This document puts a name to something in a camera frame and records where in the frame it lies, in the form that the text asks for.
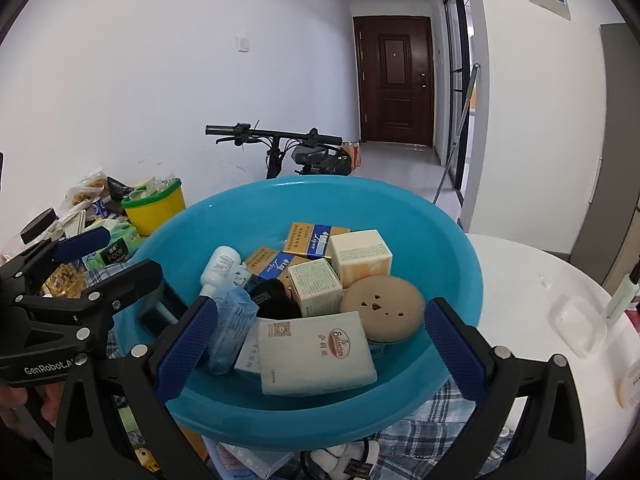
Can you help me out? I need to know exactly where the clear blue bottle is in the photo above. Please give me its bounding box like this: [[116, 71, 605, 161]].
[[207, 285, 259, 376]]

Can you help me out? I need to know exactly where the yellow bucket green rim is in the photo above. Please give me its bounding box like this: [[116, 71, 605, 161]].
[[121, 178, 187, 237]]

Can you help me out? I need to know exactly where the cream bottle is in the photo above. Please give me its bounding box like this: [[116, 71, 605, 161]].
[[615, 360, 640, 411]]

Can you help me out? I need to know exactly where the orange soap box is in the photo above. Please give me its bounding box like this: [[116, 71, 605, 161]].
[[177, 425, 208, 461]]

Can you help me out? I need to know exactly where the white desktop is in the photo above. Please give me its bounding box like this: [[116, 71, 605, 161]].
[[462, 234, 640, 480]]

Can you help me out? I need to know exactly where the black electric scooter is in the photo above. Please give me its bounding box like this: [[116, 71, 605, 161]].
[[205, 124, 353, 181]]

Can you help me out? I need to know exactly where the granola snack bag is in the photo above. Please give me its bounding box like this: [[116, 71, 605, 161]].
[[42, 265, 96, 301]]

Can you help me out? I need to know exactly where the pale green tube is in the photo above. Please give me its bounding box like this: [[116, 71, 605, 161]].
[[602, 255, 640, 321]]

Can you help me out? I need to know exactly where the orange and blue box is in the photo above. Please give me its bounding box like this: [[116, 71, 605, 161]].
[[243, 247, 313, 286], [285, 222, 351, 261]]

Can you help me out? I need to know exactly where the green tissue pack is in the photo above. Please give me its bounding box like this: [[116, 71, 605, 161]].
[[82, 225, 141, 271]]

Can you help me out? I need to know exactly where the grey refrigerator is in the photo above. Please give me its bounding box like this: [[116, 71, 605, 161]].
[[570, 22, 640, 291]]

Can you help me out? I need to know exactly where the black fluffy item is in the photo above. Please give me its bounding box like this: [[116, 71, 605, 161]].
[[249, 280, 303, 321]]

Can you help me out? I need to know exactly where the small cream box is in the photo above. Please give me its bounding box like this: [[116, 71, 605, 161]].
[[287, 258, 343, 318]]

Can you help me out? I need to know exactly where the nut snack bag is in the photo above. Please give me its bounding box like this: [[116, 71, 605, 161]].
[[65, 172, 108, 207]]

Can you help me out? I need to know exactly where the blue plastic basin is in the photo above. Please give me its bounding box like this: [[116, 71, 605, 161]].
[[129, 176, 483, 453]]

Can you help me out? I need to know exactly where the large cream box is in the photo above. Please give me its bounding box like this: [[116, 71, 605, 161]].
[[327, 230, 393, 288]]

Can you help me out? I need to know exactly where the round beige compact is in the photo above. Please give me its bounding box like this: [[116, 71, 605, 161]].
[[340, 276, 426, 343]]

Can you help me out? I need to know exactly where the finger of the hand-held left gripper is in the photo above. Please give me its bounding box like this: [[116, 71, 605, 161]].
[[0, 226, 112, 306], [0, 259, 165, 361]]

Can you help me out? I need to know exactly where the black framed glass door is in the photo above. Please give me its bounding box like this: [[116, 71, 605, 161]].
[[442, 0, 476, 191]]

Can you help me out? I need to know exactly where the person's left hand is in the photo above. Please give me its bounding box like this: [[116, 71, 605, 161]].
[[0, 385, 58, 431]]

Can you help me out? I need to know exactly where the clear plastic container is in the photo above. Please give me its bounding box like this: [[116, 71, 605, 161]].
[[550, 295, 608, 358]]

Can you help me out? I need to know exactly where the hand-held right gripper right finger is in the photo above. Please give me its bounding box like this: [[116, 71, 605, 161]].
[[424, 297, 587, 480]]

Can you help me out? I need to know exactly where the blue plaid cloth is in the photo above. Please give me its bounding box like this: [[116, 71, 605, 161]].
[[87, 260, 516, 480]]

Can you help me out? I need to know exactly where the white and blue box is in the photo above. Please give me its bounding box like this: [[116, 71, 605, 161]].
[[215, 442, 296, 479]]

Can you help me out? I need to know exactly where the white soap box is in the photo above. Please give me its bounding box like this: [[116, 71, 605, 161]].
[[257, 311, 378, 397]]

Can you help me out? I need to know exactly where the small white bottle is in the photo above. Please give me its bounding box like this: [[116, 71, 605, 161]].
[[201, 246, 242, 301]]

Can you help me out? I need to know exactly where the brown entrance door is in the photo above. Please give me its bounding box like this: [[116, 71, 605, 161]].
[[353, 16, 435, 148]]

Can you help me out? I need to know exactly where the mop pole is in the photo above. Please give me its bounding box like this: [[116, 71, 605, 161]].
[[432, 63, 481, 206]]

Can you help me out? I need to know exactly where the black snack bag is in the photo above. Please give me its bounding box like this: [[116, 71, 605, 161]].
[[105, 176, 133, 213]]

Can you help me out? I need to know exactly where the black jar lid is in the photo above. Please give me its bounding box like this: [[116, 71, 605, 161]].
[[20, 208, 58, 243]]

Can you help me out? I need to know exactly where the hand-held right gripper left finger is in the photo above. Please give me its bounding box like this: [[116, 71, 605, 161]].
[[52, 296, 220, 480]]

